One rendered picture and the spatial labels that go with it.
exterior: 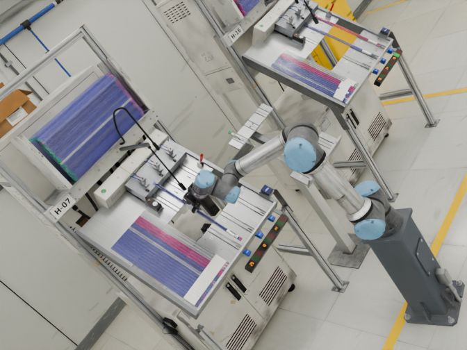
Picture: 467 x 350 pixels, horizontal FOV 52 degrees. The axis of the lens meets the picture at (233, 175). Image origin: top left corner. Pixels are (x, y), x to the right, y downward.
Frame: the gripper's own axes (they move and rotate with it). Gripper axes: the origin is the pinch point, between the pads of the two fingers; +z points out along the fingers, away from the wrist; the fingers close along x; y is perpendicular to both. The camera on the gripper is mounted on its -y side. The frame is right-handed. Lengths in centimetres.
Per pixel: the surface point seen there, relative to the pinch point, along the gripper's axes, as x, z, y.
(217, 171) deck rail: -30.2, 13.4, 5.8
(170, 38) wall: -172, 135, 131
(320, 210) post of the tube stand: -57, 29, -52
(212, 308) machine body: 20, 46, -35
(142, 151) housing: -14.1, 14.9, 42.4
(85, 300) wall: 40, 192, 43
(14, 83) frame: 10, -15, 98
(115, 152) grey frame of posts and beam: -3, 11, 51
